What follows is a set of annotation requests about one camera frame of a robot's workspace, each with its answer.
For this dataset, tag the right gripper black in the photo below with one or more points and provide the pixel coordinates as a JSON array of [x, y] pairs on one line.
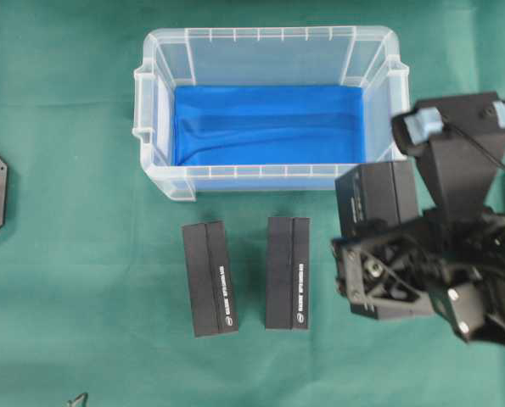
[[458, 144]]

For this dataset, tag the green table cloth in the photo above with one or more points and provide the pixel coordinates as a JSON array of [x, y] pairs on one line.
[[93, 279]]

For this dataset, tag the blue liner in case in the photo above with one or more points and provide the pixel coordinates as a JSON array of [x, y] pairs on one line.
[[246, 125]]

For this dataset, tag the small metal clip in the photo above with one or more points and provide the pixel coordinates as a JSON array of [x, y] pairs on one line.
[[78, 401]]

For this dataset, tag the clear plastic storage case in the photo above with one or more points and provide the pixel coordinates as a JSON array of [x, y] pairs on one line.
[[361, 56]]

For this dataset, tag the black RealSense box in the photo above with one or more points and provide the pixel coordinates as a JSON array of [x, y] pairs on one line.
[[375, 196], [210, 284], [288, 273]]

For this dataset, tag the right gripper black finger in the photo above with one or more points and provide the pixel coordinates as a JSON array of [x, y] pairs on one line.
[[470, 300]]

